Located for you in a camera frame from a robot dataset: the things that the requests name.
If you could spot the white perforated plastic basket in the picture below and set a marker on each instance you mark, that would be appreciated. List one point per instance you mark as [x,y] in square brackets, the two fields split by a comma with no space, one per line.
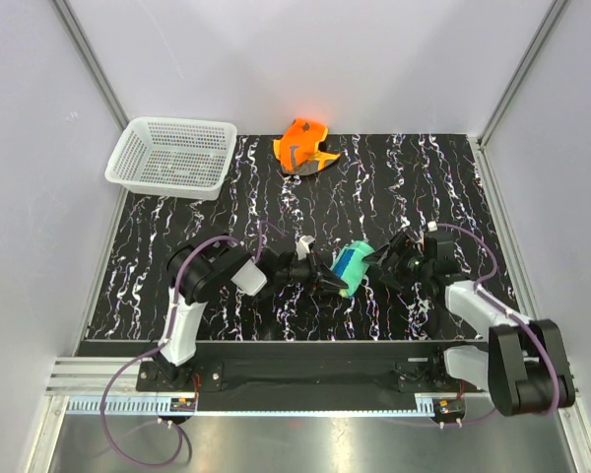
[173,157]

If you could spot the right small connector board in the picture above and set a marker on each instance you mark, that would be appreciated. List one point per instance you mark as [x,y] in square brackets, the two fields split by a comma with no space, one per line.
[451,407]

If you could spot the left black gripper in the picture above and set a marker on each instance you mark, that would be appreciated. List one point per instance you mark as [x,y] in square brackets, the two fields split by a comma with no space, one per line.
[320,280]

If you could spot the small connector board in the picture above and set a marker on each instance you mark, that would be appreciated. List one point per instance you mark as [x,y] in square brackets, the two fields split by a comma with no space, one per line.
[183,404]
[451,407]

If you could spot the yellow blue crocodile towel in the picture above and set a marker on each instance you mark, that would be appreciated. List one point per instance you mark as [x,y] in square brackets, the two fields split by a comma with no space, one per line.
[349,266]

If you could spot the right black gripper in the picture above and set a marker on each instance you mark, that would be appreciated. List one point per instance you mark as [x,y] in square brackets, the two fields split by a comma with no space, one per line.
[403,246]

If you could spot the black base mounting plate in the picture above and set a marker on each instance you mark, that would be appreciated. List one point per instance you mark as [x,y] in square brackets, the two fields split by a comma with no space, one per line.
[351,350]

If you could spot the orange grey towel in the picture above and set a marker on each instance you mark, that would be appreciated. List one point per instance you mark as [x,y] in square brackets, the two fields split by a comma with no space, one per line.
[302,150]

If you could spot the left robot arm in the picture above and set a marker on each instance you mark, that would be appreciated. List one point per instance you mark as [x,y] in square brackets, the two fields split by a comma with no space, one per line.
[201,267]

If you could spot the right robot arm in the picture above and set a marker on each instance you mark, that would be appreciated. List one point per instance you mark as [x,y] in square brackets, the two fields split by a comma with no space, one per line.
[524,369]

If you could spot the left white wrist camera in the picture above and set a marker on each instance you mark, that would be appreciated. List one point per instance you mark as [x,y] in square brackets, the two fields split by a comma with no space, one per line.
[303,246]

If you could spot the left small connector board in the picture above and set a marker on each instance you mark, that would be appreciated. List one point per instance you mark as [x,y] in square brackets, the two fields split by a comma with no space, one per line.
[183,404]

